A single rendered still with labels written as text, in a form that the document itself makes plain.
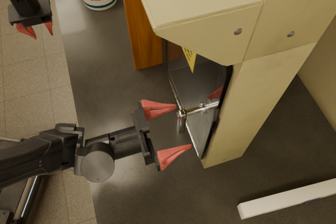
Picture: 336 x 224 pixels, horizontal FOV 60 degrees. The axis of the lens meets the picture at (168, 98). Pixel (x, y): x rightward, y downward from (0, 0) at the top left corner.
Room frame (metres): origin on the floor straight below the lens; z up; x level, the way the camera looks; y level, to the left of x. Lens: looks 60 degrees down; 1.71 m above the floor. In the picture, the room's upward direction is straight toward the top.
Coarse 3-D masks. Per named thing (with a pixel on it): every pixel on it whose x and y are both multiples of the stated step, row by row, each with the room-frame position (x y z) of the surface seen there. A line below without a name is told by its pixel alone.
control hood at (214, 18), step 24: (144, 0) 0.23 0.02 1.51; (168, 0) 0.23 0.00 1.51; (192, 0) 0.23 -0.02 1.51; (216, 0) 0.23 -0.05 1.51; (240, 0) 0.23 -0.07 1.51; (168, 24) 0.20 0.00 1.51; (192, 24) 0.20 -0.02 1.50; (216, 24) 0.21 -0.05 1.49; (240, 24) 0.22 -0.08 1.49; (192, 48) 0.20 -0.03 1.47; (216, 48) 0.21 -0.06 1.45; (240, 48) 0.22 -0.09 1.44
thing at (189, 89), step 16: (176, 48) 0.42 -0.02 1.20; (176, 64) 0.42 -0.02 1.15; (208, 64) 0.28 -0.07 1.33; (176, 80) 0.42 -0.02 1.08; (192, 80) 0.33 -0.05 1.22; (208, 80) 0.27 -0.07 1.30; (224, 80) 0.23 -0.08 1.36; (176, 96) 0.41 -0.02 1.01; (192, 96) 0.32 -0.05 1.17; (208, 96) 0.26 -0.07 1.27; (208, 112) 0.25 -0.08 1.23; (192, 128) 0.29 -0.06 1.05; (208, 128) 0.24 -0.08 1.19
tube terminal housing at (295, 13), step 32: (288, 0) 0.24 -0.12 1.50; (320, 0) 0.25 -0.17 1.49; (256, 32) 0.23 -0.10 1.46; (288, 32) 0.24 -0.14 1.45; (320, 32) 0.26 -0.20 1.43; (256, 64) 0.23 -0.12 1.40; (288, 64) 0.25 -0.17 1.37; (224, 96) 0.24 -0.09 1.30; (256, 96) 0.24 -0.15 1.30; (224, 128) 0.23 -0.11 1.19; (256, 128) 0.26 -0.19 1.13; (224, 160) 0.24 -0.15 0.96
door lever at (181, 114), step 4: (200, 104) 0.28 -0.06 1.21; (192, 108) 0.27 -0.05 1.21; (196, 108) 0.27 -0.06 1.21; (200, 108) 0.27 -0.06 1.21; (176, 112) 0.26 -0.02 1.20; (180, 112) 0.26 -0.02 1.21; (184, 112) 0.26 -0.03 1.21; (188, 112) 0.26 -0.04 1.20; (192, 112) 0.26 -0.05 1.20; (196, 112) 0.26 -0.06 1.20; (180, 116) 0.25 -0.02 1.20; (184, 116) 0.25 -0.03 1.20; (180, 120) 0.25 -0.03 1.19; (184, 120) 0.25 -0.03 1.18; (180, 124) 0.25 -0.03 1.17; (184, 124) 0.25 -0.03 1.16; (180, 128) 0.25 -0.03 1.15; (184, 128) 0.25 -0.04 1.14; (180, 132) 0.25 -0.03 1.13
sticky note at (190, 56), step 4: (184, 48) 0.38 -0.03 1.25; (184, 52) 0.38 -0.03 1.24; (188, 52) 0.36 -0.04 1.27; (192, 52) 0.34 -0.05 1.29; (188, 56) 0.36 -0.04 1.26; (192, 56) 0.34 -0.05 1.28; (188, 60) 0.36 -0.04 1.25; (192, 60) 0.34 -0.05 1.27; (192, 64) 0.34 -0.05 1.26; (192, 68) 0.33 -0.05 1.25; (192, 72) 0.33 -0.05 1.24
